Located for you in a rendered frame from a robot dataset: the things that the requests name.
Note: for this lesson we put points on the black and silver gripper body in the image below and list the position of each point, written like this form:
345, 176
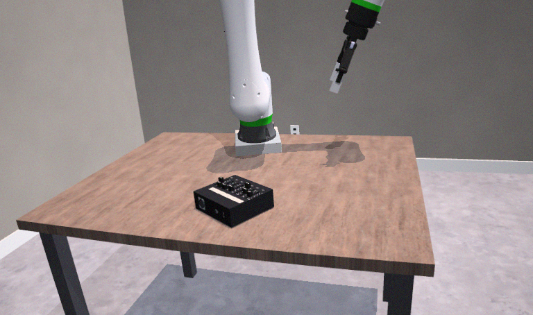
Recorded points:
355, 32

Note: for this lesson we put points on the black lighting desk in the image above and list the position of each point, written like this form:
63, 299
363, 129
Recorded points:
233, 200

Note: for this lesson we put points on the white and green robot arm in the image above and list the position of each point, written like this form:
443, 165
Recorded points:
249, 100

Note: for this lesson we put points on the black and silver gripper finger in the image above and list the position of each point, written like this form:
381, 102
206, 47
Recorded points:
337, 65
343, 68

